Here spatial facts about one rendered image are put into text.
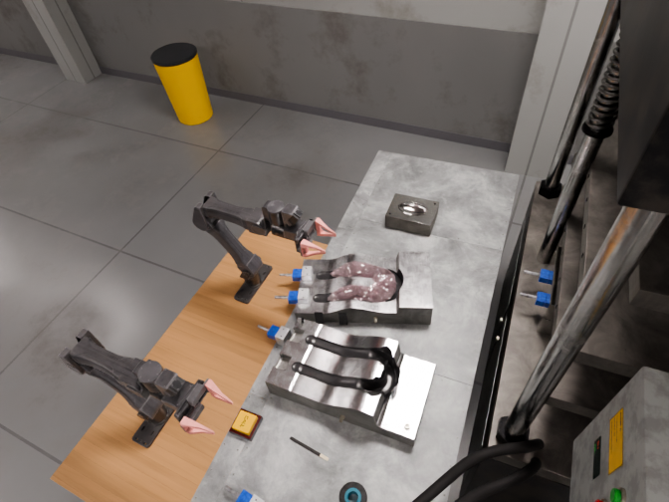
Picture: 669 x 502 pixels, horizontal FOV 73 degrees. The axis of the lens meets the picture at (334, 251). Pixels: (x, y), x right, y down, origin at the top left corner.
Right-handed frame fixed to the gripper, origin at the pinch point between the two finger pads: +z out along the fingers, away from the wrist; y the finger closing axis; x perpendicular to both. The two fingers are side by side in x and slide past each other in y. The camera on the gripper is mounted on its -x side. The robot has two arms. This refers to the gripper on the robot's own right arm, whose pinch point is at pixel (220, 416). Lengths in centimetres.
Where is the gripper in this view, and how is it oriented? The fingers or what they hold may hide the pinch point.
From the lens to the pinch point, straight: 119.6
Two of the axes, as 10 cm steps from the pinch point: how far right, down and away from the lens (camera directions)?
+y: 4.3, -7.1, 5.7
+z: 9.0, 2.8, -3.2
